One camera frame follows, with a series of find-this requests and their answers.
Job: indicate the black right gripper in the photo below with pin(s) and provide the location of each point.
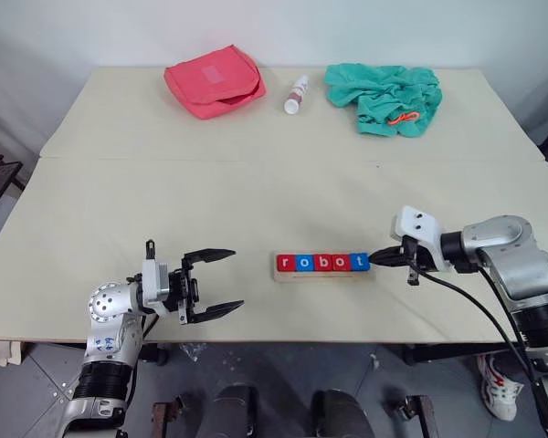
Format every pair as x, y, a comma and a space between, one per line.
418, 255

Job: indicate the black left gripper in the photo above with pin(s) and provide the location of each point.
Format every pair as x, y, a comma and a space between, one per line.
185, 289

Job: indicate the blue letter t block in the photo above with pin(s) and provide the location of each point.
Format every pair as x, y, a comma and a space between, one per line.
355, 268

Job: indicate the red letter o block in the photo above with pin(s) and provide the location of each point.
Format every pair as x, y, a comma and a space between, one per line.
336, 268

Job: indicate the red letter b block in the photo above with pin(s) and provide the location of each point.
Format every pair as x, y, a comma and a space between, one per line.
318, 268

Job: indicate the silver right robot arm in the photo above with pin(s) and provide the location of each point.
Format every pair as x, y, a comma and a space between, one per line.
507, 246

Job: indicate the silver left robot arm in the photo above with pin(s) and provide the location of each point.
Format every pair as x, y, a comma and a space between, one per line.
107, 310

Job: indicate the wooden letter tray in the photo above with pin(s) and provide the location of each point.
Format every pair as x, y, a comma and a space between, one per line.
324, 276

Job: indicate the red letter r block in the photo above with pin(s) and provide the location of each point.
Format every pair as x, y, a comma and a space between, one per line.
281, 267

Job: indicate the blue letter o block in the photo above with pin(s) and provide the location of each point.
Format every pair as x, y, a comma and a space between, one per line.
299, 268

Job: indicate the black table caster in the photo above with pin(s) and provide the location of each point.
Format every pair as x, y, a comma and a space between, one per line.
157, 355

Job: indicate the dark rounded shape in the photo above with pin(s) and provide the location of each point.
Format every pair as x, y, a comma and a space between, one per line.
340, 415
228, 415

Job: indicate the crumpled green cloth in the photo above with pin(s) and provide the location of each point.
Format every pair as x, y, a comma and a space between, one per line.
383, 89

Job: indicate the white red sneaker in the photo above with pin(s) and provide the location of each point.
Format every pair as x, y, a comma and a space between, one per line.
500, 392

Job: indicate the small white bottle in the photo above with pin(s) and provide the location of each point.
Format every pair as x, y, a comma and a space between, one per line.
296, 98

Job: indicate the pink fabric pouch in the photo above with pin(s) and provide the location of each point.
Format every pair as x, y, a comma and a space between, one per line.
210, 86

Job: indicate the beige board under table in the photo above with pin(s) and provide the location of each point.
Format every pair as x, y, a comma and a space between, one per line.
0, 353

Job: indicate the black mesh chair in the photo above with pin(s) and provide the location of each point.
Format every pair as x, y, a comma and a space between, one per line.
0, 175

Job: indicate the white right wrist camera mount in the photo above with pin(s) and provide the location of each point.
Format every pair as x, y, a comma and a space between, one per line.
415, 223

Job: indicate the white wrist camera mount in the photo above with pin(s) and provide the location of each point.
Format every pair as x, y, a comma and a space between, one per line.
415, 223
150, 285

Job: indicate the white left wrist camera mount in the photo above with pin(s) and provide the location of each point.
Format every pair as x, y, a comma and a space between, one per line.
150, 285

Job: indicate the brown wooden bracket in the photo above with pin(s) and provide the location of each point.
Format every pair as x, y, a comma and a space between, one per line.
418, 413
164, 417

